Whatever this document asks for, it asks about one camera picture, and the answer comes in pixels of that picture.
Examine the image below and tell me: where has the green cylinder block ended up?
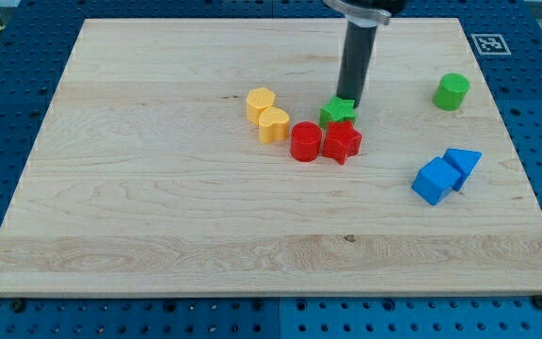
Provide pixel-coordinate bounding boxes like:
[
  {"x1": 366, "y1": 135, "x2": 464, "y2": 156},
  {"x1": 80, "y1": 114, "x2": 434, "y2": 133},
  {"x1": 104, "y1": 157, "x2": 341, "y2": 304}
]
[{"x1": 433, "y1": 73, "x2": 470, "y2": 111}]

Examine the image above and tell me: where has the yellow heart block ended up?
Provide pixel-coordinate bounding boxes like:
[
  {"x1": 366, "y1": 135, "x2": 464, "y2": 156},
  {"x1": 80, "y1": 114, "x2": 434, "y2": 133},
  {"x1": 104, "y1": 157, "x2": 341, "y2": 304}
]
[{"x1": 258, "y1": 106, "x2": 290, "y2": 144}]

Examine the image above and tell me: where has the green star block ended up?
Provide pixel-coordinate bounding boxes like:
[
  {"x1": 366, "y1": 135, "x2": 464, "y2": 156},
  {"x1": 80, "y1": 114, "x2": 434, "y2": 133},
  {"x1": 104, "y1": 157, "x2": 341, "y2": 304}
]
[{"x1": 319, "y1": 96, "x2": 357, "y2": 128}]

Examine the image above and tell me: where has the blue cube block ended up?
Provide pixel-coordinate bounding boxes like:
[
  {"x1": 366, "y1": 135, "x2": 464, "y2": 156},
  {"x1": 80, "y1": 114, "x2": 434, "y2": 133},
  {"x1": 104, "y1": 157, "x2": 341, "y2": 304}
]
[{"x1": 411, "y1": 157, "x2": 461, "y2": 205}]

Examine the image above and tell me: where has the white fiducial marker tag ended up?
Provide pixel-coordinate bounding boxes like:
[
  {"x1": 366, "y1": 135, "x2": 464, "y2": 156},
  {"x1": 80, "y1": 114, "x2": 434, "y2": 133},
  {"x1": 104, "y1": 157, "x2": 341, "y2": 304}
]
[{"x1": 470, "y1": 33, "x2": 511, "y2": 56}]

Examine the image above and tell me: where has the blue triangle block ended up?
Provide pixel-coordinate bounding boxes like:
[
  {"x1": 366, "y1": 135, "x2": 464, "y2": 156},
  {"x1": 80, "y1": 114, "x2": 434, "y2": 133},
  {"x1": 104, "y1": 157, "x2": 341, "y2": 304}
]
[{"x1": 442, "y1": 148, "x2": 482, "y2": 191}]

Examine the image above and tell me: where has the red cylinder block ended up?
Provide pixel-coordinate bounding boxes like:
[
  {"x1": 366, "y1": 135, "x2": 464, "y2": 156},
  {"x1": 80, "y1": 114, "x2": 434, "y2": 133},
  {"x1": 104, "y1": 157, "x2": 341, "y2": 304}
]
[{"x1": 290, "y1": 121, "x2": 322, "y2": 162}]

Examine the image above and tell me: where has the yellow hexagon block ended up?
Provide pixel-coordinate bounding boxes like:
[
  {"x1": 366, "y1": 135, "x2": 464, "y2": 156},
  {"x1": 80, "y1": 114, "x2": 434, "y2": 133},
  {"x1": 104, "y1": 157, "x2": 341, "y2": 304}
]
[{"x1": 246, "y1": 88, "x2": 276, "y2": 125}]

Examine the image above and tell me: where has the wooden board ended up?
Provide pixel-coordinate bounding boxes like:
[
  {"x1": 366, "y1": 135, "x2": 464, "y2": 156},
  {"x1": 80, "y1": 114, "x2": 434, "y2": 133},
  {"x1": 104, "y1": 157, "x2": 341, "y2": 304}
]
[{"x1": 0, "y1": 18, "x2": 542, "y2": 298}]

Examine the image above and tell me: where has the red star block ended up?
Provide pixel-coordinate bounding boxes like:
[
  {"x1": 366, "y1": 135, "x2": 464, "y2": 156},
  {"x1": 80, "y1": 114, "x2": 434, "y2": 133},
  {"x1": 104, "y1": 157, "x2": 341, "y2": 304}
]
[{"x1": 322, "y1": 121, "x2": 362, "y2": 165}]

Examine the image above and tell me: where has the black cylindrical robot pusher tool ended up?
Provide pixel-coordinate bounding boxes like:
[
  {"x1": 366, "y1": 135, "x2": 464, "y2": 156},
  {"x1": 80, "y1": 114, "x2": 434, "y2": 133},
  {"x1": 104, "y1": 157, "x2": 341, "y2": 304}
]
[{"x1": 336, "y1": 22, "x2": 377, "y2": 108}]

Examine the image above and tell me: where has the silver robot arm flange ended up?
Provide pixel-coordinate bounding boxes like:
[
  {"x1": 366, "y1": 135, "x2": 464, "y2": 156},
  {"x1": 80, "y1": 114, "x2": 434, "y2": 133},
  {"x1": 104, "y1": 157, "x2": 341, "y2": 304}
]
[{"x1": 323, "y1": 0, "x2": 409, "y2": 28}]

